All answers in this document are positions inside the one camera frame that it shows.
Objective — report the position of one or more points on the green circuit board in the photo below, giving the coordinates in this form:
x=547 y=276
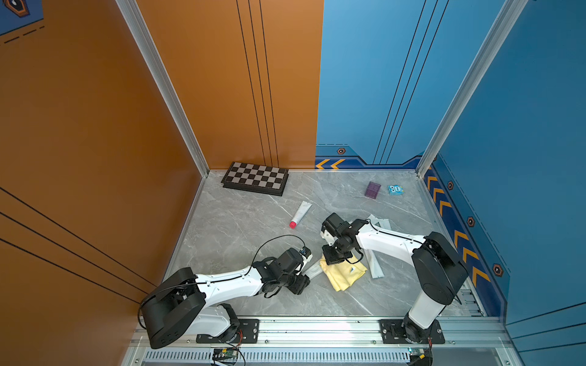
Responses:
x=228 y=356
x=421 y=357

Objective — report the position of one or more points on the pink cap toothpaste tube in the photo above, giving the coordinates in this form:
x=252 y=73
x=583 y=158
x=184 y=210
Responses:
x=299 y=214

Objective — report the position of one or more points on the right green circuit board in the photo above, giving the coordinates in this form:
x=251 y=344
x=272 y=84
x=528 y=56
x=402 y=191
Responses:
x=421 y=357

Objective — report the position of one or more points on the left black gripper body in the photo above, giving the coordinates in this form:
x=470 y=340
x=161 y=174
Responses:
x=285 y=280

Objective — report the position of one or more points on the black cap toothpaste tube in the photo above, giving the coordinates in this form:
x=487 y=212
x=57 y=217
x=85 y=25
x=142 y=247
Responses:
x=314 y=270

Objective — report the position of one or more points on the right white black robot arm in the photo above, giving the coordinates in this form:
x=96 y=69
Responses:
x=440 y=270

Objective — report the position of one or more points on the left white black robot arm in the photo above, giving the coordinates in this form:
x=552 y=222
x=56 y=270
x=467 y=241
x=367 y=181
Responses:
x=188 y=302

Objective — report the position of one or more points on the left green circuit board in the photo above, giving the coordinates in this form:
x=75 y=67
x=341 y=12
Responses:
x=228 y=356

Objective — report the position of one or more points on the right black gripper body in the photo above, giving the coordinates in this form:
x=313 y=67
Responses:
x=335 y=253

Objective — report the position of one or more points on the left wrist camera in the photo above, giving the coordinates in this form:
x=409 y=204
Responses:
x=306 y=254

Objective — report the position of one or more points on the purple cube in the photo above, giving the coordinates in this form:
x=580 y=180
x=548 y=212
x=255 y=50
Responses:
x=372 y=190

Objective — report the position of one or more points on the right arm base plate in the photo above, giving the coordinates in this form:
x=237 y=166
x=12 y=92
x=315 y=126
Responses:
x=396 y=331

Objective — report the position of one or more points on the aluminium front rail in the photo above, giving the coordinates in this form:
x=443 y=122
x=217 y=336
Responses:
x=366 y=332

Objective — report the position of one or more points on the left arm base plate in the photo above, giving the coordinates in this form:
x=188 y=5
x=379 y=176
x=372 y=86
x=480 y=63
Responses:
x=246 y=332

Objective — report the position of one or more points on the purple cap toothpaste tube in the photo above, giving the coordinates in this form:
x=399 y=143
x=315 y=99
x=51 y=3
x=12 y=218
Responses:
x=374 y=266

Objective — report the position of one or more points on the yellow microfibre cloth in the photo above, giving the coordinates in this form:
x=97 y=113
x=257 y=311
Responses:
x=343 y=275

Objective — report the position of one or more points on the dark blue cap tube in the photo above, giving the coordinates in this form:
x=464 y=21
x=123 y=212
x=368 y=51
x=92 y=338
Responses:
x=378 y=222

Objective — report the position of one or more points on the black white chessboard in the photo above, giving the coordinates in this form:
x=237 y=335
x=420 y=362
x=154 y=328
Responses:
x=249 y=177

